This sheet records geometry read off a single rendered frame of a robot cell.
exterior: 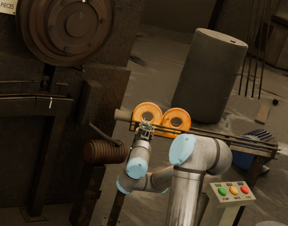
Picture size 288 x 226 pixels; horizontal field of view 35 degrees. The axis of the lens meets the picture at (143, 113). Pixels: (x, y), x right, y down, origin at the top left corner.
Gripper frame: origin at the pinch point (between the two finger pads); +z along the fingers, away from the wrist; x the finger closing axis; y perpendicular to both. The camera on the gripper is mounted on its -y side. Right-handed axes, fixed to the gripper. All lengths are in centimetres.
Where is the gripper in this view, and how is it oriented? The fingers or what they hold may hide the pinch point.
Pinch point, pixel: (146, 123)
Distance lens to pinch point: 231.5
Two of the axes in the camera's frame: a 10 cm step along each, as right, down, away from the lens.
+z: 1.4, -5.9, 7.9
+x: -9.6, -2.9, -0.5
